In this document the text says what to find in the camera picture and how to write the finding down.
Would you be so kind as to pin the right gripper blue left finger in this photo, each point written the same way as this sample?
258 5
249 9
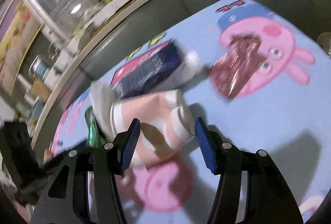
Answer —
65 198

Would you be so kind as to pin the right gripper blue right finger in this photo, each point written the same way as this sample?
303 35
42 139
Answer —
268 200

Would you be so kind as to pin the crushed green drink can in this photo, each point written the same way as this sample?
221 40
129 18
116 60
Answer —
94 139

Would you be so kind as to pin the dark red snack wrapper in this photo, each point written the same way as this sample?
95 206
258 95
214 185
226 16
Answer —
233 70

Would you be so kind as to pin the dark blue milk carton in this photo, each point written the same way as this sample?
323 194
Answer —
165 67

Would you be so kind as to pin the kitchen cabinet fronts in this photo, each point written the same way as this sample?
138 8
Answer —
140 22

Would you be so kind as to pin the fruit pattern curtain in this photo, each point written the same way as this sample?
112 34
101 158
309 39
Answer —
19 28

